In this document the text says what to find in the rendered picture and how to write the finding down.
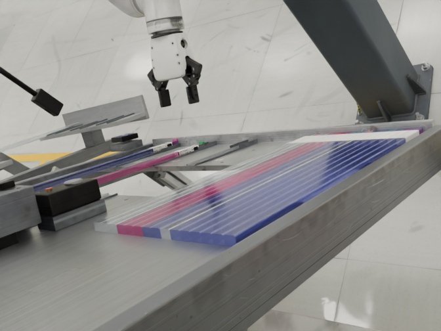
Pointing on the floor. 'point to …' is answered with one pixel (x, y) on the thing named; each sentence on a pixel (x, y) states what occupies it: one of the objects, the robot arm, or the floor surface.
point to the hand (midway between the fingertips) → (179, 100)
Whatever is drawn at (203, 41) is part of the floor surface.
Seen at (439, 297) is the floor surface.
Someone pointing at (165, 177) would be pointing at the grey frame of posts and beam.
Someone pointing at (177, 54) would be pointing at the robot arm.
